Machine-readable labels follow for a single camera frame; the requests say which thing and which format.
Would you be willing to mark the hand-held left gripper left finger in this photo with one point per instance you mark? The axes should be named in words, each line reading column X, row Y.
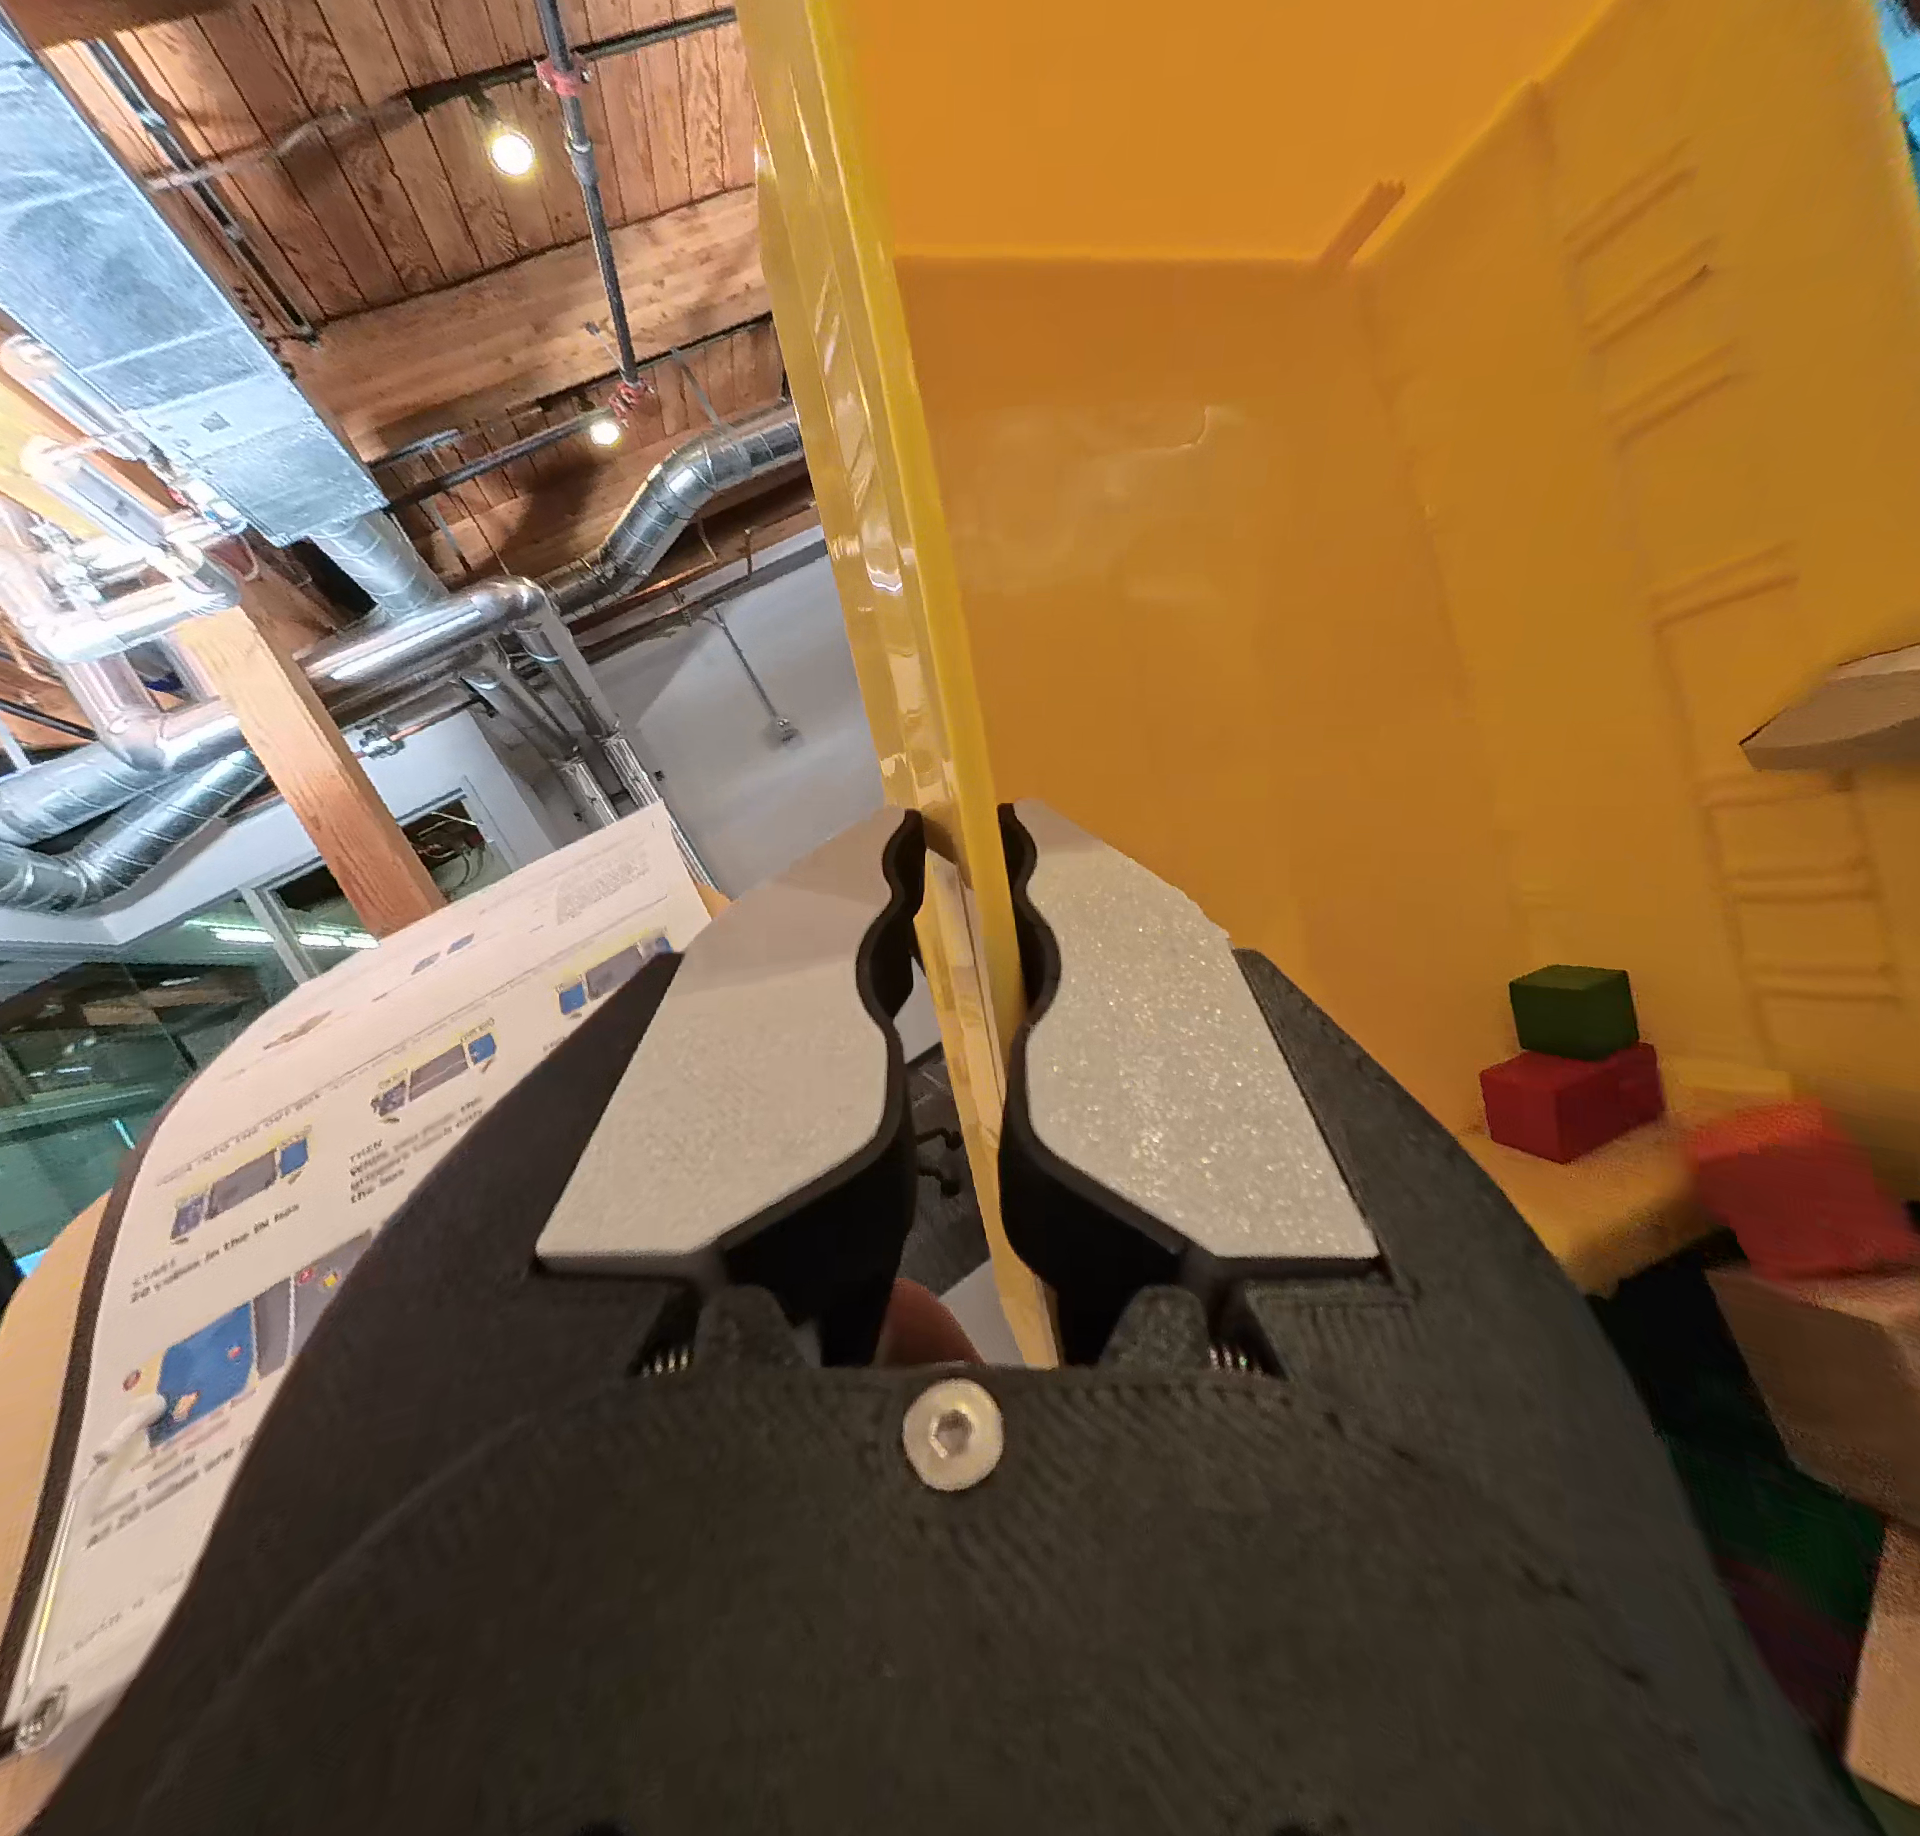
column 735, row 1087

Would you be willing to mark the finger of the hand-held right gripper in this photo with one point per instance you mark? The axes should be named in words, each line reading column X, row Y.
column 1852, row 711

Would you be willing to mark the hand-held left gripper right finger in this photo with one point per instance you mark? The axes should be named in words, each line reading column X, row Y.
column 1185, row 1087

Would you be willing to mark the small red cube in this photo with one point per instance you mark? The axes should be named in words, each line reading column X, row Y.
column 1568, row 1103

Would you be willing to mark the small green cube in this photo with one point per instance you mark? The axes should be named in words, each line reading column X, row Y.
column 1572, row 1007

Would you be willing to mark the large red cube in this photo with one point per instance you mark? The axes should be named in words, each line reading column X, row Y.
column 1807, row 1192

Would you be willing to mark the yellow plastic box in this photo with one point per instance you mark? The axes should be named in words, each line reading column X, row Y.
column 1200, row 546

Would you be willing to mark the large wooden cube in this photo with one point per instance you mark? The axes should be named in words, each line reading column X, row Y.
column 1891, row 1686
column 1845, row 1386

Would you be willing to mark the green plastic box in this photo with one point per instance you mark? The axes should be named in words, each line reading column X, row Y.
column 1786, row 1597

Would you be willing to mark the printed instruction board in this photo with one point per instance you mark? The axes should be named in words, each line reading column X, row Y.
column 301, row 1102

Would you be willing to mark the silver insulated pipes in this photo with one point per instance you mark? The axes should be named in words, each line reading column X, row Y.
column 226, row 727

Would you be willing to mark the round ceiling lamp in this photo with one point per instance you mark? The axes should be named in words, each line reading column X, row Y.
column 511, row 150
column 605, row 431

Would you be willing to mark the black ceiling pipe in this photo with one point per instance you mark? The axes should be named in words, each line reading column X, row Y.
column 589, row 172

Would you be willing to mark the wooden support post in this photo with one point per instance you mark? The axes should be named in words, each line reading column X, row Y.
column 322, row 787

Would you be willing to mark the round corrugated silver duct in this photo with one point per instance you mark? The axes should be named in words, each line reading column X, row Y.
column 698, row 494

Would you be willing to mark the rectangular silver air duct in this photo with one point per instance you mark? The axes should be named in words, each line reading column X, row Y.
column 135, row 276

